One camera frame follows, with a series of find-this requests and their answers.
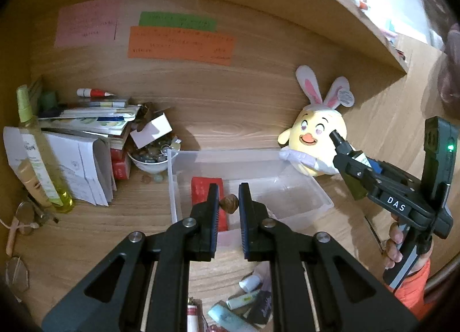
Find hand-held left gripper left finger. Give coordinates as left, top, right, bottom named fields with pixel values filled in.
left=41, top=183, right=221, bottom=332

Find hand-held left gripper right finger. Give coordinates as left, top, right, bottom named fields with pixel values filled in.
left=238, top=182, right=420, bottom=332

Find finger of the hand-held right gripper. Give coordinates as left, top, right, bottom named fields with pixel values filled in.
left=332, top=152, right=382, bottom=197
left=366, top=161, right=418, bottom=193

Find brown walnut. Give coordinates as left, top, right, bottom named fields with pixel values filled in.
left=220, top=194, right=239, bottom=215

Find dark green dropper bottle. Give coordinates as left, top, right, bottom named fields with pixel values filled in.
left=330, top=129, right=369, bottom=200

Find clear plastic bin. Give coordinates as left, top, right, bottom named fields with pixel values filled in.
left=166, top=148, right=335, bottom=246

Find white and green tube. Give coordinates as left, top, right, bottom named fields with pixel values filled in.
left=226, top=289, right=261, bottom=310

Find black packet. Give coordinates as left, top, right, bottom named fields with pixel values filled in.
left=248, top=291, right=273, bottom=325

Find small red and white tube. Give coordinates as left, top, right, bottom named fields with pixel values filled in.
left=186, top=298, right=200, bottom=332

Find person's right forearm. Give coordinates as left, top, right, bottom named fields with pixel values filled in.
left=393, top=258, right=432, bottom=318

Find person's right hand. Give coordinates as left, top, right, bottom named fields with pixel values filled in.
left=382, top=222, right=405, bottom=270

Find red packet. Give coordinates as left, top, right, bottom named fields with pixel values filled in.
left=191, top=177, right=231, bottom=232

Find yellow chick plush toy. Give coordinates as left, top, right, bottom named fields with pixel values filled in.
left=277, top=64, right=356, bottom=177

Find clear bottle with white cap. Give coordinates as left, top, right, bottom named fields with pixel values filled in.
left=239, top=271, right=272, bottom=293

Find white bowl of marbles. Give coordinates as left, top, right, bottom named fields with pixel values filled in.
left=127, top=134, right=182, bottom=175

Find small white box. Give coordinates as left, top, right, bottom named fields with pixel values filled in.
left=129, top=113, right=173, bottom=149

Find teal tube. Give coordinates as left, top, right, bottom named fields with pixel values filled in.
left=208, top=301, right=257, bottom=332

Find white folded papers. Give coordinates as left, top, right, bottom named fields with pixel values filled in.
left=3, top=126, right=117, bottom=207

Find stack of books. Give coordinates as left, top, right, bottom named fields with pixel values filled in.
left=38, top=97, right=142, bottom=151

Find orange paper note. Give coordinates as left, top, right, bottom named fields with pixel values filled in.
left=127, top=26, right=237, bottom=66

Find wooden shelf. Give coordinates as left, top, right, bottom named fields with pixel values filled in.
left=32, top=0, right=408, bottom=75

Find red and white marker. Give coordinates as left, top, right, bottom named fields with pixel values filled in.
left=76, top=88, right=115, bottom=99

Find beige cream tube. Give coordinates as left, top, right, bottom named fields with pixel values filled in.
left=16, top=160, right=53, bottom=209

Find round eyeglasses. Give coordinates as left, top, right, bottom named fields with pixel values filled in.
left=5, top=201, right=60, bottom=293

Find yellow-green spray bottle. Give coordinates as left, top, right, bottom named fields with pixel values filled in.
left=16, top=84, right=75, bottom=214

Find green paper note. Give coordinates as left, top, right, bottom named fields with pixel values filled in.
left=138, top=11, right=217, bottom=32

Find dark green cup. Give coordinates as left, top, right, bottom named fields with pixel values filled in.
left=39, top=91, right=58, bottom=112

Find pink paper note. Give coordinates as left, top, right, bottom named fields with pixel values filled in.
left=54, top=0, right=121, bottom=48

